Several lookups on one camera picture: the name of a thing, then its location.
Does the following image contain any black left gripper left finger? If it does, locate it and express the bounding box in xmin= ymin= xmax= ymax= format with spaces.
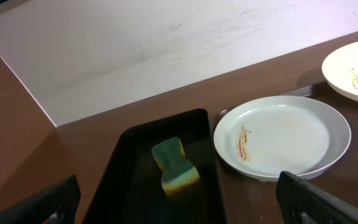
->
xmin=0 ymin=175 xmax=81 ymax=224

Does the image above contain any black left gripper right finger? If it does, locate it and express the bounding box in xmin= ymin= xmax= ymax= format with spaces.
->
xmin=276 ymin=171 xmax=358 ymax=224

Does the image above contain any light grey plate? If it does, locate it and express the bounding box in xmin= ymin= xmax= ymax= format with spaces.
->
xmin=213 ymin=96 xmax=352 ymax=182

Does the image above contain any green yellow sponge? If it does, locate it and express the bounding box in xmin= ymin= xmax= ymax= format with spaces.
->
xmin=151 ymin=137 xmax=200 ymax=197

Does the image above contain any white plate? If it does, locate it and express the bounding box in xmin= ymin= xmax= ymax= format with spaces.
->
xmin=321 ymin=42 xmax=358 ymax=101

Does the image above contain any small black tray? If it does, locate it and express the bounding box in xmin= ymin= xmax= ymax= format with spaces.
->
xmin=83 ymin=109 xmax=226 ymax=223

